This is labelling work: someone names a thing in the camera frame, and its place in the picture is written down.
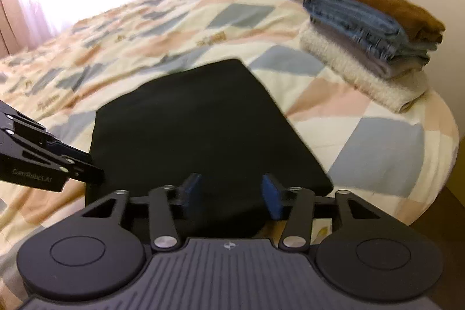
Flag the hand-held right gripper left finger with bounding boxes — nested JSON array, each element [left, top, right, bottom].
[[85, 173, 203, 251]]

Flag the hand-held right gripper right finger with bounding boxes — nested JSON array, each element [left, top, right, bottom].
[[262, 173, 383, 252]]

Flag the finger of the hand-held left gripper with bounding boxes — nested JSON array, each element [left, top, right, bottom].
[[44, 136, 92, 164], [62, 158, 107, 186]]

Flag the black garment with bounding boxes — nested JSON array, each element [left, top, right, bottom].
[[85, 58, 334, 240]]

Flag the checkered quilt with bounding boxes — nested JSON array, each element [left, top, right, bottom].
[[0, 0, 460, 291]]

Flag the folded white fuzzy sweater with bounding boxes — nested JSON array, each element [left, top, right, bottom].
[[298, 21, 429, 114]]

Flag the folded grey garment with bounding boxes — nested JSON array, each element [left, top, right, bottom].
[[309, 17, 431, 79]]

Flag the folded blue jeans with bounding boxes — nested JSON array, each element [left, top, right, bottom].
[[303, 0, 439, 61]]

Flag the folded brown sweater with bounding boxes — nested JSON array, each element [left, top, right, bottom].
[[310, 0, 446, 44]]

